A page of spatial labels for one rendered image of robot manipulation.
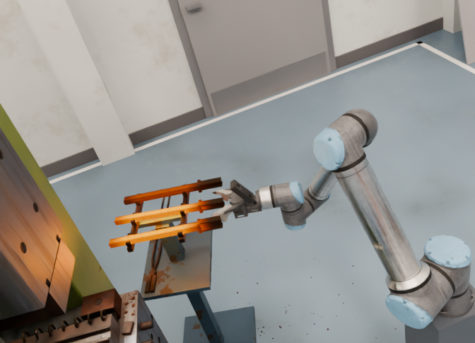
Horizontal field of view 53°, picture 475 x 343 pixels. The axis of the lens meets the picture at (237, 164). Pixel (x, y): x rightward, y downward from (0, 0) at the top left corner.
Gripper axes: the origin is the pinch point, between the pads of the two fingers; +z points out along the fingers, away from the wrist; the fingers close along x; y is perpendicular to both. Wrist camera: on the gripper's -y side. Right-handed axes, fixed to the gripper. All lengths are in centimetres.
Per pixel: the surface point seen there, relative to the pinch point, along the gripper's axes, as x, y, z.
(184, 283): -16.1, 26.5, 17.8
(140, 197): 10.2, -1.3, 31.4
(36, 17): 192, -37, 129
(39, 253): -61, -46, 30
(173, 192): 10.4, -1.0, 16.6
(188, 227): -12.5, -0.7, 8.0
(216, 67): 240, 53, 21
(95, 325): -51, -1, 37
